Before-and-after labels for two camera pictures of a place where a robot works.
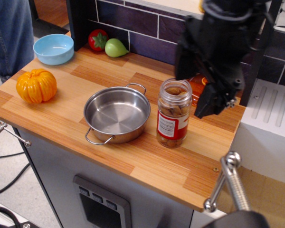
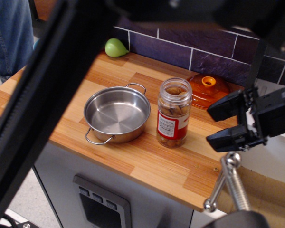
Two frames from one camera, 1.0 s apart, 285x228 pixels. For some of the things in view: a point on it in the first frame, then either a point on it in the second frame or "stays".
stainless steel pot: x=118 y=112 stays
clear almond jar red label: x=173 y=114 stays
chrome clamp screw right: x=228 y=168 stays
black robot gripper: x=224 y=32 to x=270 y=114
